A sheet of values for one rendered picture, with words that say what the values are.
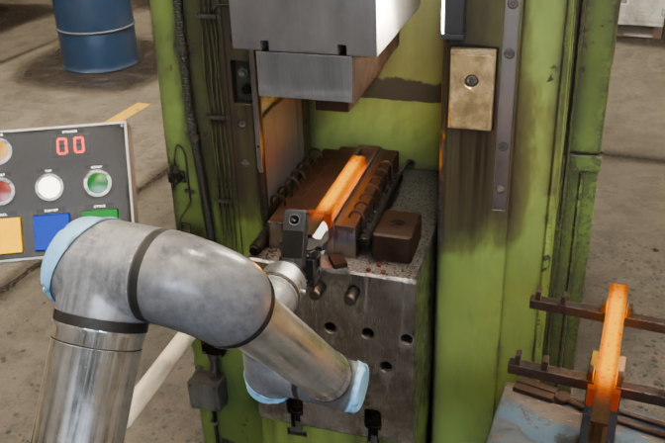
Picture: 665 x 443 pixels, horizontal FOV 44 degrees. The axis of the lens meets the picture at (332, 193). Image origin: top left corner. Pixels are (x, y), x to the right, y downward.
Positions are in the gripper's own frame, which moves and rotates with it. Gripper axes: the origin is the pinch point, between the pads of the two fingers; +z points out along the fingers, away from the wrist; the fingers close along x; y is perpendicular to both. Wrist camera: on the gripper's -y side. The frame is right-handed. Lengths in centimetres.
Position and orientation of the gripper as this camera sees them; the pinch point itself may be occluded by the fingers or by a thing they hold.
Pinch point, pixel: (317, 221)
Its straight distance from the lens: 173.0
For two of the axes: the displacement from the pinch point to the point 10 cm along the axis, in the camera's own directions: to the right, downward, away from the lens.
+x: 9.6, 1.0, -2.7
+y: 0.3, 9.0, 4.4
